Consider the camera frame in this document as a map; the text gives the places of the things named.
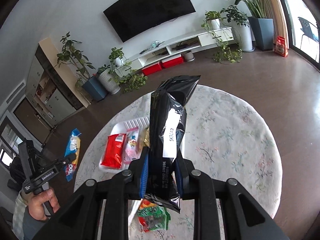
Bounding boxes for green snack packet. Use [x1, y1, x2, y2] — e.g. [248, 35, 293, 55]
[137, 199, 171, 232]

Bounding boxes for blue snack packet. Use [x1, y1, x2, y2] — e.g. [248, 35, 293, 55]
[64, 129, 82, 182]

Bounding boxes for beige curtain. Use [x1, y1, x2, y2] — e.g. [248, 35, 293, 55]
[260, 0, 293, 48]

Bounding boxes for black television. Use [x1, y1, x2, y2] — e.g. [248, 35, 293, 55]
[103, 0, 196, 43]

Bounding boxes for person's left hand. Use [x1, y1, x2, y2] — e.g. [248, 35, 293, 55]
[29, 189, 60, 221]

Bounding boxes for red storage box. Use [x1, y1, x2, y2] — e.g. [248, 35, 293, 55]
[161, 54, 184, 68]
[142, 62, 163, 76]

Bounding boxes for pink snack packet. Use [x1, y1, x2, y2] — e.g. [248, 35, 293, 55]
[125, 127, 141, 165]

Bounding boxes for black snack packet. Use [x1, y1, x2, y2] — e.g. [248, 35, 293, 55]
[146, 75, 202, 214]

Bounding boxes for white television cabinet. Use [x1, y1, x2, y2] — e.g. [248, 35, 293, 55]
[130, 26, 234, 67]

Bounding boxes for plant in tall white pot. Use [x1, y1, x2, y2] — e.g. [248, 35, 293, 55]
[221, 5, 255, 52]

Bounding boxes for white air vent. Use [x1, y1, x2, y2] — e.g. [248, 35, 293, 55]
[5, 81, 26, 104]

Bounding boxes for built-in wall cabinet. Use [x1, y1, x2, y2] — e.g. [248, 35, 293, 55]
[25, 37, 90, 128]

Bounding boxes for large red snack packet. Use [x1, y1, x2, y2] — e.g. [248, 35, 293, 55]
[101, 134, 127, 168]

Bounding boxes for gold snack packet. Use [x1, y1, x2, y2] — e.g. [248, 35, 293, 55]
[139, 127, 151, 148]

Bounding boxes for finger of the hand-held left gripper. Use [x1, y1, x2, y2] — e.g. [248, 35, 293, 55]
[49, 154, 76, 173]

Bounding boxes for small-leaved tree in blue pot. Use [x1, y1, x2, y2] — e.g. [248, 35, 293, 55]
[56, 32, 109, 102]

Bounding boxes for trailing plant in white pot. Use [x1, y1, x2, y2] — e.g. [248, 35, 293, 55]
[108, 47, 148, 93]
[201, 10, 243, 63]

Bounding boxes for person's left forearm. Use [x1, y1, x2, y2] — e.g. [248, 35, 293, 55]
[12, 190, 50, 240]

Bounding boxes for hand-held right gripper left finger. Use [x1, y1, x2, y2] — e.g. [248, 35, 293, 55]
[32, 146, 150, 240]

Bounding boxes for dark outdoor chair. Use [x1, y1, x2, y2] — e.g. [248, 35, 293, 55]
[297, 17, 320, 48]

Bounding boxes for plant in white ribbed pot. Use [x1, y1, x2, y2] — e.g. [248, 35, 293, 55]
[96, 65, 121, 95]

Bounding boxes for white plastic tray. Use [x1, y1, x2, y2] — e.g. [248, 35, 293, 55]
[99, 116, 150, 172]

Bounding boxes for broad-leaved plant in blue pot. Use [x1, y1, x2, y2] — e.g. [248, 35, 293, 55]
[212, 0, 274, 51]

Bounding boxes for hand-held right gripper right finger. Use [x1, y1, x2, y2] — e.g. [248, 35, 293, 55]
[175, 152, 290, 240]

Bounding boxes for brown door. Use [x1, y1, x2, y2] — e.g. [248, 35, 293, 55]
[14, 97, 52, 143]

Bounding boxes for red paper bag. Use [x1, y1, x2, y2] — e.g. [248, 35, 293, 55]
[274, 36, 289, 57]

